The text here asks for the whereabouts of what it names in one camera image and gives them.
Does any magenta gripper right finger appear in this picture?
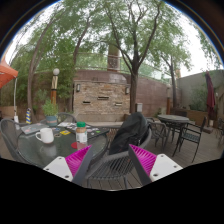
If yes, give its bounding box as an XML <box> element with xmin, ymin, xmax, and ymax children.
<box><xmin>128</xmin><ymin>145</ymin><xmax>182</xmax><ymax>186</ymax></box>

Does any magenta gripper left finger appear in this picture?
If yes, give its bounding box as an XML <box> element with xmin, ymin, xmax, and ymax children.
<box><xmin>44</xmin><ymin>145</ymin><xmax>93</xmax><ymax>186</ymax></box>

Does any red coaster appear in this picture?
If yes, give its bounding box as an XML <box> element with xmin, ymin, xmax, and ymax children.
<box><xmin>71</xmin><ymin>142</ymin><xmax>77</xmax><ymax>149</ymax></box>

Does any green-capped plastic bottle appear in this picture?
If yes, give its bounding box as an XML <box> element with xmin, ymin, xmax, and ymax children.
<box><xmin>76</xmin><ymin>122</ymin><xmax>87</xmax><ymax>149</ymax></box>

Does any round glass patio table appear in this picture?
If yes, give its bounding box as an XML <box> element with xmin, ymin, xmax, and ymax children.
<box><xmin>18</xmin><ymin>127</ymin><xmax>109</xmax><ymax>168</ymax></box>

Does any white ceramic mug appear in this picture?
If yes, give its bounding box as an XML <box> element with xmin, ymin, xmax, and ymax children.
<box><xmin>35</xmin><ymin>128</ymin><xmax>54</xmax><ymax>144</ymax></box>

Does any black laptop with stickers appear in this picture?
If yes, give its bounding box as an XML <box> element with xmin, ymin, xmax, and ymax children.
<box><xmin>65</xmin><ymin>123</ymin><xmax>109</xmax><ymax>139</ymax></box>

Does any black jacket on chair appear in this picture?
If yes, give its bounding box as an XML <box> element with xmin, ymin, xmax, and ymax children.
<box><xmin>109</xmin><ymin>112</ymin><xmax>149</xmax><ymax>155</ymax></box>

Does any grey chair behind table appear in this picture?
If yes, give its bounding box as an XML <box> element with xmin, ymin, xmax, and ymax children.
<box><xmin>57</xmin><ymin>112</ymin><xmax>77</xmax><ymax>123</ymax></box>

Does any far round patio table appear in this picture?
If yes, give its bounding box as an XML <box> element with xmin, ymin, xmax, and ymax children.
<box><xmin>158</xmin><ymin>115</ymin><xmax>189</xmax><ymax>131</ymax></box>

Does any dark metal chair right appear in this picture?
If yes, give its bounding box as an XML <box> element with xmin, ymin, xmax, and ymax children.
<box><xmin>174</xmin><ymin>117</ymin><xmax>207</xmax><ymax>157</ymax></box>

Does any grey laptop with stickers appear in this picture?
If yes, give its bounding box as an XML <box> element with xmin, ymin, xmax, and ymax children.
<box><xmin>21</xmin><ymin>123</ymin><xmax>48</xmax><ymax>135</ymax></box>

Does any potted green plant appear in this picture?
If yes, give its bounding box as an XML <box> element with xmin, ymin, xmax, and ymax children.
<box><xmin>42</xmin><ymin>99</ymin><xmax>58</xmax><ymax>127</ymax></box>

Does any blue yellow striped cone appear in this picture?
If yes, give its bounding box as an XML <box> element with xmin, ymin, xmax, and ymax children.
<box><xmin>26</xmin><ymin>108</ymin><xmax>32</xmax><ymax>124</ymax></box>

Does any grey chair left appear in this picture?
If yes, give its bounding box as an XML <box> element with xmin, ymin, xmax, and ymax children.
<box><xmin>0</xmin><ymin>119</ymin><xmax>26</xmax><ymax>163</ymax></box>

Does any folded maroon umbrella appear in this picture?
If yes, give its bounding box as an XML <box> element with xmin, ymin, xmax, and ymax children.
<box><xmin>205</xmin><ymin>72</ymin><xmax>215</xmax><ymax>122</ymax></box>

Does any orange canopy tent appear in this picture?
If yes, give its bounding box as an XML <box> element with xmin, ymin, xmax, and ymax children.
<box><xmin>0</xmin><ymin>60</ymin><xmax>18</xmax><ymax>89</ymax></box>

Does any large tree centre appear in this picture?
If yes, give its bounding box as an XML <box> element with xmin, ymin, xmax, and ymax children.
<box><xmin>99</xmin><ymin>0</ymin><xmax>190</xmax><ymax>113</ymax></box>

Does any globe lamp post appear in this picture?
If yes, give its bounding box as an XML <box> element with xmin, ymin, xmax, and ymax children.
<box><xmin>50</xmin><ymin>68</ymin><xmax>60</xmax><ymax>105</ymax></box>

